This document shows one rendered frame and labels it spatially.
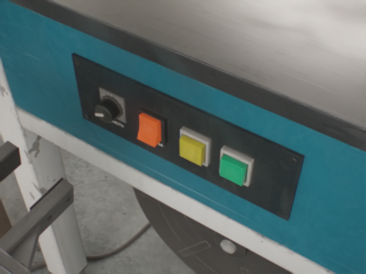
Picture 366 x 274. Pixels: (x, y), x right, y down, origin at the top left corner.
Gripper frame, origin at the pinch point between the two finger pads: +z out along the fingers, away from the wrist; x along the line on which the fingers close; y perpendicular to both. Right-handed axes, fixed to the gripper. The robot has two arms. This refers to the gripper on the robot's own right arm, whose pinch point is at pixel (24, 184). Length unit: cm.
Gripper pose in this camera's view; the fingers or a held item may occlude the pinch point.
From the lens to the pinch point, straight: 49.3
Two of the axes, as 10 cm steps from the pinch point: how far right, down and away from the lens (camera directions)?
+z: 5.5, -6.0, 5.8
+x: -8.2, -5.1, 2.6
